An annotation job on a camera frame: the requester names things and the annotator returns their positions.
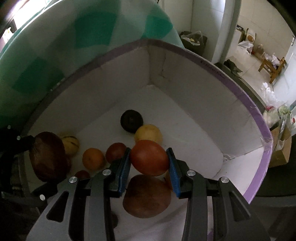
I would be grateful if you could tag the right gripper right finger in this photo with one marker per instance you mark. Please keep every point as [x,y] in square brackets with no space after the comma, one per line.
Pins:
[233,218]

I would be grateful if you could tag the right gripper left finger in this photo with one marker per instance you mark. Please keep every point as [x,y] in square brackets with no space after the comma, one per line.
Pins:
[81,209]

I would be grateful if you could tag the dark red wrinkled fruit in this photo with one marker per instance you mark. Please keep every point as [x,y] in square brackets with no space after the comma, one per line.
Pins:
[48,158]

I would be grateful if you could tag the small mandarin orange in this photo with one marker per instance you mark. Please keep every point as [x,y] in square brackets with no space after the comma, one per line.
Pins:
[93,159]

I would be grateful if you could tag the large red apple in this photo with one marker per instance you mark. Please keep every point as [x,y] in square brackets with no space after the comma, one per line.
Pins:
[146,196]

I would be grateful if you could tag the striped yellow pepino melon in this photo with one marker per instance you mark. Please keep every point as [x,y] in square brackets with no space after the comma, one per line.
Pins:
[71,145]

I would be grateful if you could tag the red tomato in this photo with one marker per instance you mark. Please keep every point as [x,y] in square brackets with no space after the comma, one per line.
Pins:
[115,151]
[149,158]

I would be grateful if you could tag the black round fruit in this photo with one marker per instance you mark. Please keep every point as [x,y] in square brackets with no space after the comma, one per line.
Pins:
[131,121]

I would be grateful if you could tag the yellow round fruit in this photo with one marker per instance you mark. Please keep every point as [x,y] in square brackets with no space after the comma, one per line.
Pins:
[149,132]

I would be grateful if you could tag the white foam box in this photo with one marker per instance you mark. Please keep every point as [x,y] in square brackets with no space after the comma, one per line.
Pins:
[205,117]

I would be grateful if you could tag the wooden stool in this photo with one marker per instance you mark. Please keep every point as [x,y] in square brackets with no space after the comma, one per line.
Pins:
[273,71]

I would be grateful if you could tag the green checkered tablecloth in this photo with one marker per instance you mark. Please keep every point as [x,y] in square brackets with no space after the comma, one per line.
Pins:
[66,36]

